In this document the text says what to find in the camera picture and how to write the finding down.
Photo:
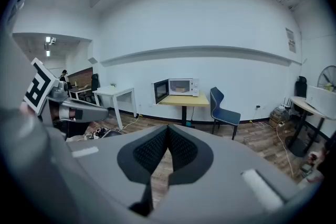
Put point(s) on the white security camera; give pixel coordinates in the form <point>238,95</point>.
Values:
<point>53,40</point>

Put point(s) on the person's left hand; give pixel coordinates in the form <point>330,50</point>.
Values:
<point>55,114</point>

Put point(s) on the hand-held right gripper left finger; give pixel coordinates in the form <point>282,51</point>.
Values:
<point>105,165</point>

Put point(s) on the white charger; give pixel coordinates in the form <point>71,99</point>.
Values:
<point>281,124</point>

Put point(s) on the wall poster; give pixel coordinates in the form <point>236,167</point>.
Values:
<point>291,39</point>

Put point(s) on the small yellow wooden table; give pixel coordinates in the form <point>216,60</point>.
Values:
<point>183,101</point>

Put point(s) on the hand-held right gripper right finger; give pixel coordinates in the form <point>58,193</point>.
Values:
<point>223,178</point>

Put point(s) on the cardboard box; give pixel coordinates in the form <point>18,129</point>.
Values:
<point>181,89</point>

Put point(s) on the black standing fan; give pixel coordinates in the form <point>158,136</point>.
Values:
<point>328,78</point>

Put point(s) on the round table with black base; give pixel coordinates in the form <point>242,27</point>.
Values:
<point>299,102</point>

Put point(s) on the white router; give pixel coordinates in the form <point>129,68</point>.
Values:
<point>284,106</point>

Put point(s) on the blue chair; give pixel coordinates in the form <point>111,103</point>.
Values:
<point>223,112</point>

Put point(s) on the white microwave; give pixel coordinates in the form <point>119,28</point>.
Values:
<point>194,87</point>

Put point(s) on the large white box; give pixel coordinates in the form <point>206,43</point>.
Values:
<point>323,99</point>

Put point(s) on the person's left forearm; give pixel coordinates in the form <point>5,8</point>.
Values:
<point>26,110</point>

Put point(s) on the black office chair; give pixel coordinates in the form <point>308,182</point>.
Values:
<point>300,86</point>
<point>95,82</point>

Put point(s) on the brown table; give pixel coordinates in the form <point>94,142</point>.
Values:
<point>78,89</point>

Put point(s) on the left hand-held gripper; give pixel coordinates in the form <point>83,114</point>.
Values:
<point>39,86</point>

